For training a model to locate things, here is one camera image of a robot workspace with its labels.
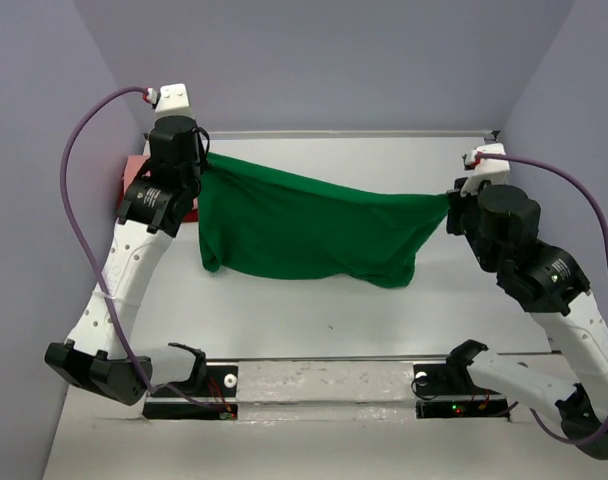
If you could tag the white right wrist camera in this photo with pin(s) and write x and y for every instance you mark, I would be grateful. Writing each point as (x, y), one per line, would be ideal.
(494, 171)

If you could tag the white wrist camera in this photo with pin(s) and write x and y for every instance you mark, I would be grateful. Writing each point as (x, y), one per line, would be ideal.
(170, 100)
(494, 171)

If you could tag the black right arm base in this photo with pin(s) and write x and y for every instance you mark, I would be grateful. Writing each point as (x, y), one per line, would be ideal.
(438, 396)

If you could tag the pink t shirt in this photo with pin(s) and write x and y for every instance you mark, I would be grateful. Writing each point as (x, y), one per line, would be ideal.
(132, 167)

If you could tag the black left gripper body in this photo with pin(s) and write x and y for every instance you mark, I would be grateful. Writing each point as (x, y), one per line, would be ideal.
(195, 181)

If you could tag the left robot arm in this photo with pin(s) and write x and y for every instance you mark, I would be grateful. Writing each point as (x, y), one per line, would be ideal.
(96, 356)

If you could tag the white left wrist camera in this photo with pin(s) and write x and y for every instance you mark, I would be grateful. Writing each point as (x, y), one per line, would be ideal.
(170, 100)

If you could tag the dark red t shirt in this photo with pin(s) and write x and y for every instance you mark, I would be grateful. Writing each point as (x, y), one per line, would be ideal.
(190, 217)

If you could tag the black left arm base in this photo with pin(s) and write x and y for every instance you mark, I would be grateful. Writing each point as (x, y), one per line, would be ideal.
(215, 400)

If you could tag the green t shirt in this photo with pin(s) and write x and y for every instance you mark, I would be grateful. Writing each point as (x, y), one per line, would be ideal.
(274, 224)

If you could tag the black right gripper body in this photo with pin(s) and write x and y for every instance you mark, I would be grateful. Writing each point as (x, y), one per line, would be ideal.
(462, 219)

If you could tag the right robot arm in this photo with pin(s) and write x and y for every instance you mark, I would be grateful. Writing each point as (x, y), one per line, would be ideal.
(553, 290)

